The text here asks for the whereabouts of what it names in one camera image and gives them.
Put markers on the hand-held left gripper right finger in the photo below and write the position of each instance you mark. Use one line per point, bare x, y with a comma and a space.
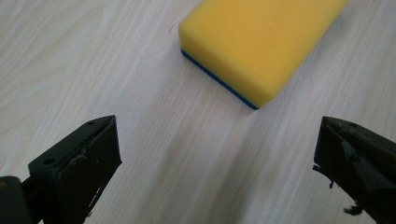
358, 161

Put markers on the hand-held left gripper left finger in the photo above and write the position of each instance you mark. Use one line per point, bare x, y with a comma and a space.
74, 168

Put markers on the yellow sponge with blue base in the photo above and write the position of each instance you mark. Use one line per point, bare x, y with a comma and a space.
255, 46

